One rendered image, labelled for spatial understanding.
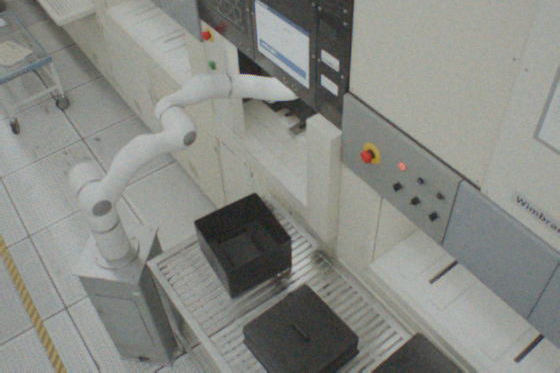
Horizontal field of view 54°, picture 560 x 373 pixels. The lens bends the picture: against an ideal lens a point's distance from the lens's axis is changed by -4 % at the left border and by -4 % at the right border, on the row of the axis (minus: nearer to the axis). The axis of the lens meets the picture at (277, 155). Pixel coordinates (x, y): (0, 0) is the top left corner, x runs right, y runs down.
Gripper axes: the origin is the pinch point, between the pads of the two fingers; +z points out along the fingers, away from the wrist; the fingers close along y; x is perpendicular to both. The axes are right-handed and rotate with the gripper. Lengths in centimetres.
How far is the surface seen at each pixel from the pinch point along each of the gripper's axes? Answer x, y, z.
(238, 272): -30, 38, -82
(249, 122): -33.9, -22.5, -24.0
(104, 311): -72, -11, -122
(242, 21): 33.9, -4.0, -36.4
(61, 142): -120, -179, -70
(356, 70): 45, 53, -42
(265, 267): -35, 40, -71
